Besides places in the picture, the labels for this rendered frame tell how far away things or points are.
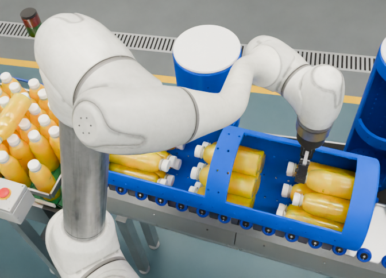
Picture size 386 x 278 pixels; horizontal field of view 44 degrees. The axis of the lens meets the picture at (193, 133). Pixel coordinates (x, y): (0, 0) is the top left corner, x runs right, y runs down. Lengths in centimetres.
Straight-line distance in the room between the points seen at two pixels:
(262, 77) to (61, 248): 63
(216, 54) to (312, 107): 88
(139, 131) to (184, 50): 129
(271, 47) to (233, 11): 258
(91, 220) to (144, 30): 266
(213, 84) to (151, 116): 123
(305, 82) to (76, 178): 55
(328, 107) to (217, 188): 46
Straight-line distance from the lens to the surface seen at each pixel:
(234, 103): 87
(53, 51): 81
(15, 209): 163
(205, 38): 200
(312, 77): 110
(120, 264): 122
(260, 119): 302
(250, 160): 144
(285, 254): 166
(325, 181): 143
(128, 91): 70
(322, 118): 114
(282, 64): 116
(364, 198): 139
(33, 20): 194
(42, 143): 175
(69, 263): 122
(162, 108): 71
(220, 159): 139
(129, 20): 375
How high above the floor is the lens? 240
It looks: 54 degrees down
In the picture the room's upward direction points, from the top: 6 degrees counter-clockwise
